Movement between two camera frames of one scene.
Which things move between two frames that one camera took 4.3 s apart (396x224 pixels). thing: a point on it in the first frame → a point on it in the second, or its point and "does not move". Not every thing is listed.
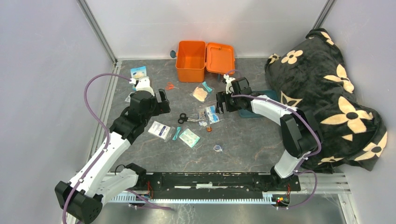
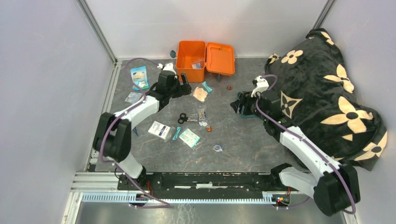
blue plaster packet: (137, 72) does not move
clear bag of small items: (202, 118) does not move
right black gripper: (222, 97) → (259, 97)
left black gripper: (161, 107) → (185, 86)
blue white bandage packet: (212, 116) → (196, 66)
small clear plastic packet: (128, 99) does not move
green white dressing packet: (189, 137) does not move
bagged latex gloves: (200, 93) does not move
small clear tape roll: (217, 148) does not move
